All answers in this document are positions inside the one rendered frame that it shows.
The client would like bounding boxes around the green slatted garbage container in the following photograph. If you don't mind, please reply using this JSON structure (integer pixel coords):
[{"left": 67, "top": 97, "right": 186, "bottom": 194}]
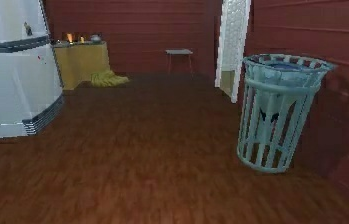
[{"left": 236, "top": 53, "right": 336, "bottom": 174}]

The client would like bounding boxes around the blue garbage can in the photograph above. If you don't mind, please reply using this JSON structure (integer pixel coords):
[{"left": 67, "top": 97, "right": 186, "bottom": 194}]
[{"left": 248, "top": 61, "right": 323, "bottom": 88}]

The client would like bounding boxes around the yellow crumpled cloth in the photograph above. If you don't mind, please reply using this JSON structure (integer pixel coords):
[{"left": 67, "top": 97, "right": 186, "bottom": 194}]
[{"left": 90, "top": 69, "right": 130, "bottom": 88}]

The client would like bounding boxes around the yellow wooden counter cabinet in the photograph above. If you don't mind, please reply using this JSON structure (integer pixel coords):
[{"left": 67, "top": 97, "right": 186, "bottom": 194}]
[{"left": 52, "top": 40, "right": 111, "bottom": 91}]

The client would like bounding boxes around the white fridge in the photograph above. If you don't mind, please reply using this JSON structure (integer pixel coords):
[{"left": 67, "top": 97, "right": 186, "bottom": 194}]
[{"left": 0, "top": 0, "right": 65, "bottom": 139}]

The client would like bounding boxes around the dark grey fridge handle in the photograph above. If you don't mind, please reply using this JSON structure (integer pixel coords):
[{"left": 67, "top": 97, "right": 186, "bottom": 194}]
[{"left": 0, "top": 35, "right": 51, "bottom": 54}]

